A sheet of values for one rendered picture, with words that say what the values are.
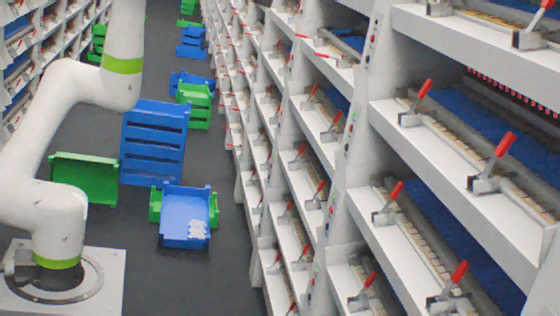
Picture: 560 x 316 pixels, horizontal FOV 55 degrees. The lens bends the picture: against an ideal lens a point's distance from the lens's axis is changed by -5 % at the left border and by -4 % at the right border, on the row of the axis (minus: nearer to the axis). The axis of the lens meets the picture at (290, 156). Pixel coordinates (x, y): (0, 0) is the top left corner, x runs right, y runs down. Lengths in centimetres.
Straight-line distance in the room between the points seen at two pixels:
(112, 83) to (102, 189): 107
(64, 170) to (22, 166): 110
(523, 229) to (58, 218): 105
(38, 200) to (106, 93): 38
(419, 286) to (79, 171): 194
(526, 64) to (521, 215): 18
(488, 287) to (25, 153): 114
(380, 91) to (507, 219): 50
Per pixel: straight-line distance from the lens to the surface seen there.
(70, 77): 165
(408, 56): 113
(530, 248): 66
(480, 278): 89
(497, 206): 74
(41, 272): 150
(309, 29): 178
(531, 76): 68
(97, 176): 258
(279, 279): 188
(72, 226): 141
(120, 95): 160
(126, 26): 155
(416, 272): 92
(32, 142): 154
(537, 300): 63
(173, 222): 238
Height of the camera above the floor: 119
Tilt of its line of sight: 20 degrees down
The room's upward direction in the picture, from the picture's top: 12 degrees clockwise
